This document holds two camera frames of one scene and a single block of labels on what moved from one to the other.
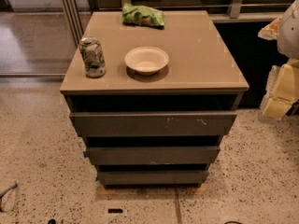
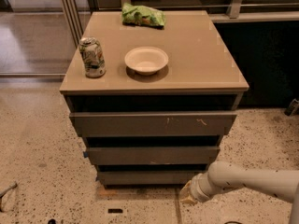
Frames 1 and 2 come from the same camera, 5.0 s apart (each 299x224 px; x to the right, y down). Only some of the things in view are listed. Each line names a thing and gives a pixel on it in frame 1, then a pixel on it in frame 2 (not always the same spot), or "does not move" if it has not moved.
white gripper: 290,35 -> 196,189
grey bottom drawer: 153,177 does not move
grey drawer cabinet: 153,92 does not move
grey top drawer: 198,123 does not move
